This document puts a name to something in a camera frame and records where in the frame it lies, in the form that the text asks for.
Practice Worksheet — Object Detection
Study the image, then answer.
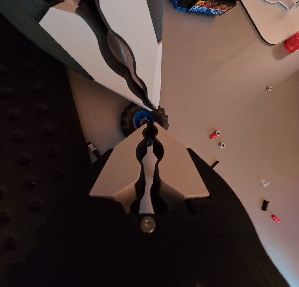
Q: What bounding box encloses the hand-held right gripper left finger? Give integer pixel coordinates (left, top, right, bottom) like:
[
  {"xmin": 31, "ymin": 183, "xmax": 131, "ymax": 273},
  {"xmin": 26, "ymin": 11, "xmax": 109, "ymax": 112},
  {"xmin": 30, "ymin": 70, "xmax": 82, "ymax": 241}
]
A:
[{"xmin": 89, "ymin": 126, "xmax": 149, "ymax": 214}]

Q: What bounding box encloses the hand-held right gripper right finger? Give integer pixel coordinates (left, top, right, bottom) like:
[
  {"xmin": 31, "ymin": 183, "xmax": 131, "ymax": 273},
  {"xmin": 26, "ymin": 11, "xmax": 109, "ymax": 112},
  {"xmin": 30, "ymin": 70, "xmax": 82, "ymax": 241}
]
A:
[{"xmin": 151, "ymin": 122, "xmax": 210, "ymax": 214}]

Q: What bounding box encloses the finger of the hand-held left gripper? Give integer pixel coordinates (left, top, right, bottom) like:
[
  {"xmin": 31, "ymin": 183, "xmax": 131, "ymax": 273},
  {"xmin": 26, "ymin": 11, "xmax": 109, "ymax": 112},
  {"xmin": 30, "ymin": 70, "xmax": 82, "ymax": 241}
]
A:
[
  {"xmin": 94, "ymin": 0, "xmax": 163, "ymax": 110},
  {"xmin": 39, "ymin": 0, "xmax": 153, "ymax": 111}
]

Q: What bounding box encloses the black toy tire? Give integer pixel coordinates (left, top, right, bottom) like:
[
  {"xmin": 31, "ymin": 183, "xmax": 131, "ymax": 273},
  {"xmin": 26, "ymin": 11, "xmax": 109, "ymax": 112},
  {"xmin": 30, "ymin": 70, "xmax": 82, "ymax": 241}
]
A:
[{"xmin": 120, "ymin": 102, "xmax": 169, "ymax": 138}]

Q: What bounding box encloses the blue toy wheel rim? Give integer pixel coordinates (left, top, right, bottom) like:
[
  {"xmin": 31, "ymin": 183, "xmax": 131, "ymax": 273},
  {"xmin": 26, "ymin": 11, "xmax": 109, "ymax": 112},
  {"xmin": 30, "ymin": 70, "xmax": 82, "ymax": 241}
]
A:
[{"xmin": 132, "ymin": 110, "xmax": 157, "ymax": 130}]

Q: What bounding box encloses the grey desk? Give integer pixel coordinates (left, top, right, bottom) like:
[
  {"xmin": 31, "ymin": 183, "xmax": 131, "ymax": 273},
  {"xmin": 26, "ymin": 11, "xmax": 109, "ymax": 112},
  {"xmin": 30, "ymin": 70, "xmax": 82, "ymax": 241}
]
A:
[{"xmin": 66, "ymin": 0, "xmax": 299, "ymax": 285}]

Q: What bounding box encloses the black toy axle grey end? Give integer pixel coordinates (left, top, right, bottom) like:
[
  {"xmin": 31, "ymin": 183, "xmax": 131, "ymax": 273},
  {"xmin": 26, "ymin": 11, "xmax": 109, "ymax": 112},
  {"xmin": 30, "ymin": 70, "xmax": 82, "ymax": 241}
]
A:
[{"xmin": 87, "ymin": 142, "xmax": 101, "ymax": 159}]

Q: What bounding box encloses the red toy wheel rim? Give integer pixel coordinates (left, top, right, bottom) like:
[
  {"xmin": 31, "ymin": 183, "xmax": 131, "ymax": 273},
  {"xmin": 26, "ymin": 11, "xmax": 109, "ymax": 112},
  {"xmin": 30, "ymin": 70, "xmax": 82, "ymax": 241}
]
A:
[{"xmin": 284, "ymin": 31, "xmax": 299, "ymax": 54}]

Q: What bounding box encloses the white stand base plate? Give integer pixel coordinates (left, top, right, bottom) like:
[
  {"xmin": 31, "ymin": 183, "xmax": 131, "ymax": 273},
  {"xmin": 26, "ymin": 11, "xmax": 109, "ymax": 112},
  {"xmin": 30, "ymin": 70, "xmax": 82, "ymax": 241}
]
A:
[{"xmin": 240, "ymin": 0, "xmax": 299, "ymax": 45}]

